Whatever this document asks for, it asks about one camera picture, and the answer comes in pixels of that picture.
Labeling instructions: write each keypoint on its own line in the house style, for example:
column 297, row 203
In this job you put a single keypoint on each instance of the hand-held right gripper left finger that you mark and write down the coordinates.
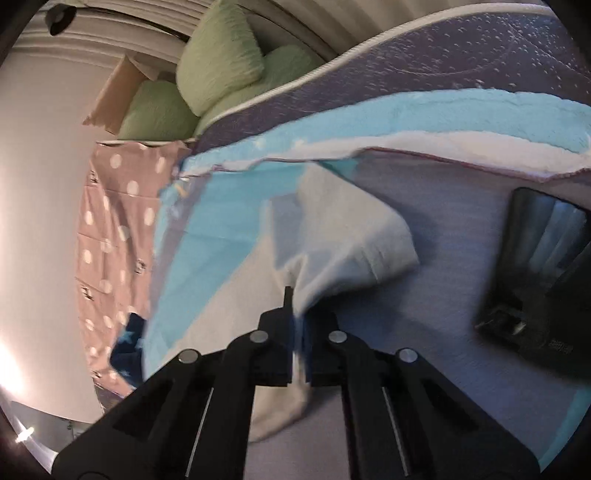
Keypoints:
column 280, row 350

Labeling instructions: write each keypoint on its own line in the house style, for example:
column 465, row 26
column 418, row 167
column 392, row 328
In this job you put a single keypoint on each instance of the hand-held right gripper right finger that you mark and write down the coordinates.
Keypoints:
column 319, row 355

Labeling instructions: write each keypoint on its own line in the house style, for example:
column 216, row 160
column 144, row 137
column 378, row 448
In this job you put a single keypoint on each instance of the white small garment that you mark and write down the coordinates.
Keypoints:
column 351, row 240

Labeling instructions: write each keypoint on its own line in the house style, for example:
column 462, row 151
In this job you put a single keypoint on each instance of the turquoise and lavender patchwork quilt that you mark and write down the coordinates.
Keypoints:
column 461, row 304

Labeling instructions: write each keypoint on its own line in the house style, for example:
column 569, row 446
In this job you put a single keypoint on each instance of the navy star print cloth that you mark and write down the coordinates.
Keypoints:
column 127, row 350

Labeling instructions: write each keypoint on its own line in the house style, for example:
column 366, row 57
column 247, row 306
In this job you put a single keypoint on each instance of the pink polka dot fabric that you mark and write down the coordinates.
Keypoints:
column 115, row 207

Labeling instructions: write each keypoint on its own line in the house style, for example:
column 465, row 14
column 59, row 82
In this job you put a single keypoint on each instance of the black device with glossy screen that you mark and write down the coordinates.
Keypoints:
column 531, row 258

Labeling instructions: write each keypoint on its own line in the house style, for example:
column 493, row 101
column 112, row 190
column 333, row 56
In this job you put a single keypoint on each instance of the fluffy turquoise and white blanket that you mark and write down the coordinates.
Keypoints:
column 415, row 115

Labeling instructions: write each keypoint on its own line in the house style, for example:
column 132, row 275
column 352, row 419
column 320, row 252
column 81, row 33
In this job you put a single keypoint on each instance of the green pillow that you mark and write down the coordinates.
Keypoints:
column 277, row 69
column 217, row 60
column 157, row 110

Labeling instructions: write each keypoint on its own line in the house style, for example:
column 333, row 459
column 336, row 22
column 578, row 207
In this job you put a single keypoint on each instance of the cardboard box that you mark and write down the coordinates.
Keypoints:
column 115, row 92

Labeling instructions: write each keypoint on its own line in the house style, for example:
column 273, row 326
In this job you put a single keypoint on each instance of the purple mattress with white piping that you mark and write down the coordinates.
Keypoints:
column 415, row 60

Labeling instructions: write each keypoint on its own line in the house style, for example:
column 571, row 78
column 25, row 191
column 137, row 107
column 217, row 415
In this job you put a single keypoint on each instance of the white ribbed curtain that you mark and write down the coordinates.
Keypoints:
column 138, row 44

